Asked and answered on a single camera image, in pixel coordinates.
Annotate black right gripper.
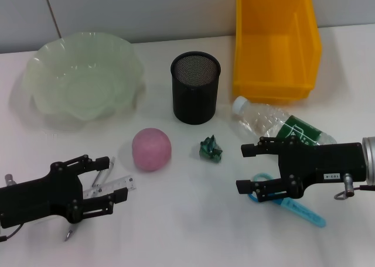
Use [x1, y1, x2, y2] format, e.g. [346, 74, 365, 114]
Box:
[236, 136, 367, 203]

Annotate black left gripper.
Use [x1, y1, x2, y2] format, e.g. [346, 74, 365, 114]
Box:
[0, 154, 129, 230]

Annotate green plastic wrapper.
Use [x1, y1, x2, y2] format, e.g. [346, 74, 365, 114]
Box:
[199, 134, 224, 162]

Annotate pink peach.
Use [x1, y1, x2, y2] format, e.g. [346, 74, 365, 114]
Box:
[131, 128, 172, 173]

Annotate clear water bottle green label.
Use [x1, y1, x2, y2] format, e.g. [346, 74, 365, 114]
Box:
[233, 96, 338, 147]

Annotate blue scissors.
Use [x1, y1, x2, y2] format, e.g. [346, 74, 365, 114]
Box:
[248, 172, 327, 228]

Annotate silver grey pen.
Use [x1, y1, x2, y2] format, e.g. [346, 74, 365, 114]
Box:
[64, 155, 116, 242]

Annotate transparent plastic ruler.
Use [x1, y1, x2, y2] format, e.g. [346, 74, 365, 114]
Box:
[83, 174, 138, 200]

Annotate black mesh pen holder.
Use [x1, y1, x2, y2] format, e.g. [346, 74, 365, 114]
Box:
[171, 52, 221, 124]

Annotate pale green wavy fruit plate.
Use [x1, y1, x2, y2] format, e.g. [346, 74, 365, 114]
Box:
[22, 31, 146, 132]

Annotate yellow plastic bin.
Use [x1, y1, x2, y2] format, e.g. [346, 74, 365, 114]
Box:
[233, 0, 323, 104]

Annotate left gripper cable with connector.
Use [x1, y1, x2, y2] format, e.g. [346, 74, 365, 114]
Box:
[0, 174, 27, 242]

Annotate gripper cable with connector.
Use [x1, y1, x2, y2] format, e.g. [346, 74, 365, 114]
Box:
[333, 172, 375, 201]
[0, 174, 27, 242]

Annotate right gripper cable with connector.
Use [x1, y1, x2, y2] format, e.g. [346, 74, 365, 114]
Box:
[333, 172, 375, 201]

